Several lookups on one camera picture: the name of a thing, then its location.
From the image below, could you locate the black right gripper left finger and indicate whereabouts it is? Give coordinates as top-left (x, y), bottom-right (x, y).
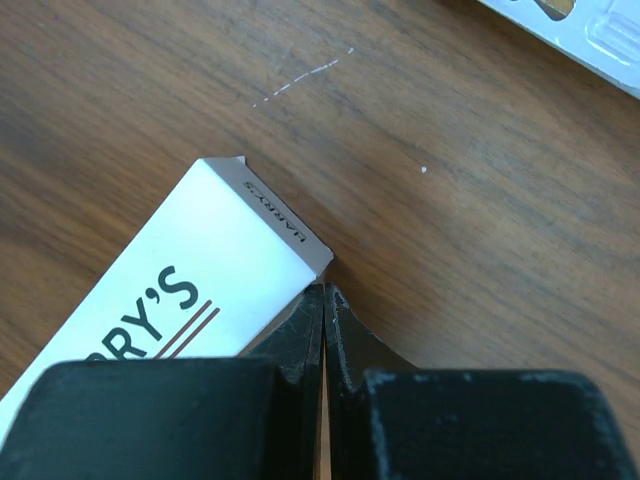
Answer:
top-left (1, 284), bottom-right (324, 479)

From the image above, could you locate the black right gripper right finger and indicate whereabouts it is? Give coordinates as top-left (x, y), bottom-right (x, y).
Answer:
top-left (324, 284), bottom-right (639, 479)

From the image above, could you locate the white Harry's box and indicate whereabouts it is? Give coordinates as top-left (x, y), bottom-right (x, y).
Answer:
top-left (1, 157), bottom-right (333, 419)

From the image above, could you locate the blue razor blister pack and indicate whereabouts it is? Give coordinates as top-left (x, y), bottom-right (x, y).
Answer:
top-left (484, 0), bottom-right (639, 98)

